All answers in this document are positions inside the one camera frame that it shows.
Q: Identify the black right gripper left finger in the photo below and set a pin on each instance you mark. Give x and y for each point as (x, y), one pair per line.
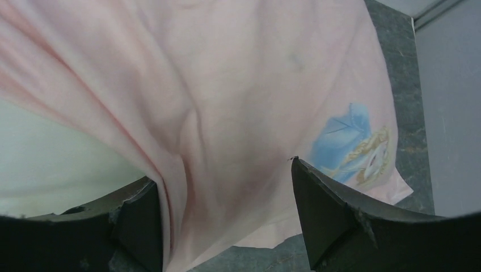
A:
(121, 231)

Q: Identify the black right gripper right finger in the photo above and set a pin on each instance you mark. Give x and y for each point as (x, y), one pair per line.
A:
(345, 230)

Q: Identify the blue and pink printed pillowcase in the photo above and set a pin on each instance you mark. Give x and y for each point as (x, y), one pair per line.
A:
(211, 100)

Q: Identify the white pillow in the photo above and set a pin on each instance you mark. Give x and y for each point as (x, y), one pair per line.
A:
(48, 168)

